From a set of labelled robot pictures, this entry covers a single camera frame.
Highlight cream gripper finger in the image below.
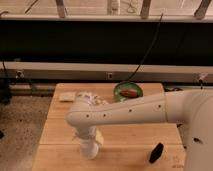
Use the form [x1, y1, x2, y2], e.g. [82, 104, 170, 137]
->
[96, 130, 104, 145]

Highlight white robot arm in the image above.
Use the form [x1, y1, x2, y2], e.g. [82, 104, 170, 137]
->
[66, 89, 213, 171]

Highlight black eraser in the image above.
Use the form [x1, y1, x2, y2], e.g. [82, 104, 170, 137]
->
[149, 143, 164, 164]

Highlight white plastic bottle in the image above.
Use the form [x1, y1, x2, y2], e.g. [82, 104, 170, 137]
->
[91, 94, 107, 105]

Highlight red-brown sausage in bowl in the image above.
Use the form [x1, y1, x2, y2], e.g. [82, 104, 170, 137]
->
[120, 90, 138, 98]

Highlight green bowl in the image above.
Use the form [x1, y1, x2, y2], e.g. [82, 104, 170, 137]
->
[113, 81, 143, 102]

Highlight beige sponge pad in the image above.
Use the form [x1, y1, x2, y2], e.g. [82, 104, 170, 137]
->
[59, 92, 76, 102]

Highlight black hanging cable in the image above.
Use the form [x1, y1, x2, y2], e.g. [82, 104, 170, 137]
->
[127, 12, 165, 82]

